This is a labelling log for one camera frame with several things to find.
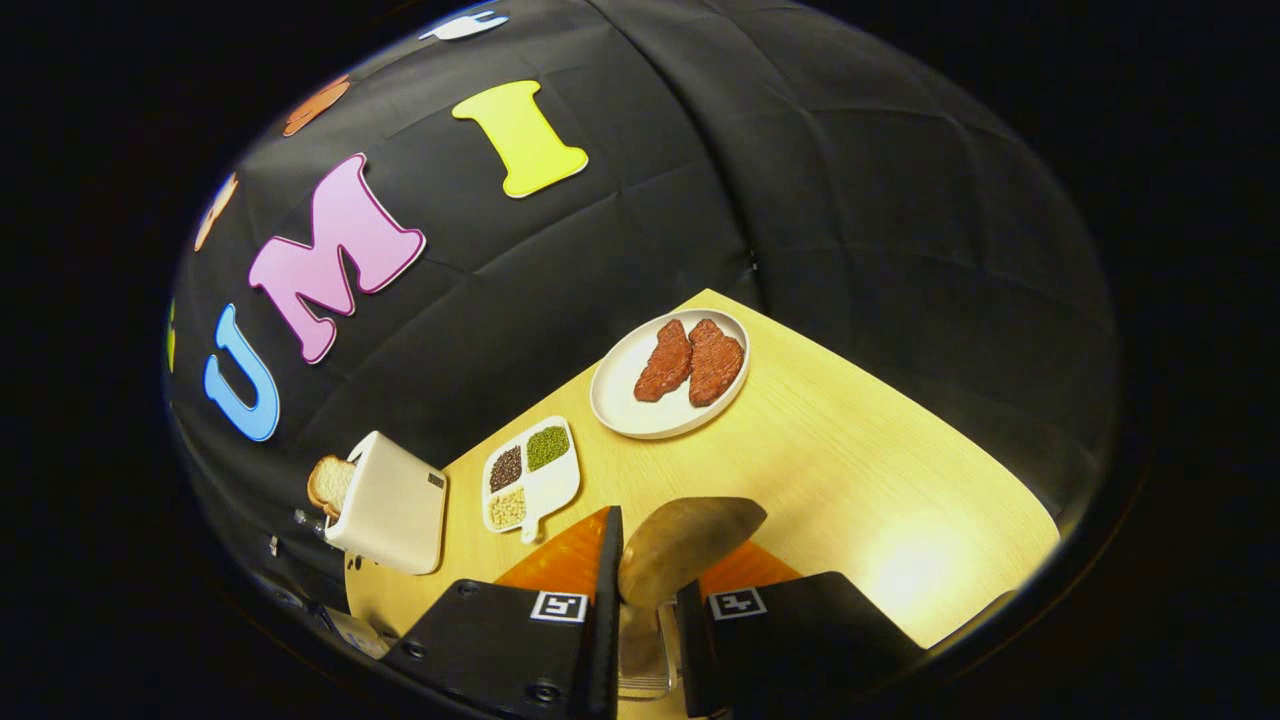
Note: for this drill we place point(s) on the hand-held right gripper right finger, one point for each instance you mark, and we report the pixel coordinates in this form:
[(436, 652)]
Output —
[(695, 660)]

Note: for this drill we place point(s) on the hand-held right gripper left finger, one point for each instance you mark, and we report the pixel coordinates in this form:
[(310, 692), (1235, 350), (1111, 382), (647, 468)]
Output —
[(610, 640)]

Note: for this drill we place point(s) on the wooden spoon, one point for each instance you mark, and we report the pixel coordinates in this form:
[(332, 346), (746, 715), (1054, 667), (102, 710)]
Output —
[(680, 545)]

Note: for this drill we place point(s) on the white divided bean dish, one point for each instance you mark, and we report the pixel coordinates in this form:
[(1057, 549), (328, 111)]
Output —
[(556, 486)]

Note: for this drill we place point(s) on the white round plate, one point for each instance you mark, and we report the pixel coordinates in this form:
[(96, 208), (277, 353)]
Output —
[(622, 392)]

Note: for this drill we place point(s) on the white toaster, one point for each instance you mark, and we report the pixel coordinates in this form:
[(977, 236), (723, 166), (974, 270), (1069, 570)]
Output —
[(390, 510)]

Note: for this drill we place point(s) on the red meat slice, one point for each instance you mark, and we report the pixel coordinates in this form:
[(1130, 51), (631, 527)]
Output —
[(716, 362), (664, 362)]

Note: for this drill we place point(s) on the bread slice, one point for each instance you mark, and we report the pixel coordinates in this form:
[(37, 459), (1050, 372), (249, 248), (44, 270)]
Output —
[(330, 485)]

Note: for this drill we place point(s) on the black backdrop cloth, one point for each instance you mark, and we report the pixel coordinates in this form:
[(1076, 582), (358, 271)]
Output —
[(850, 200)]

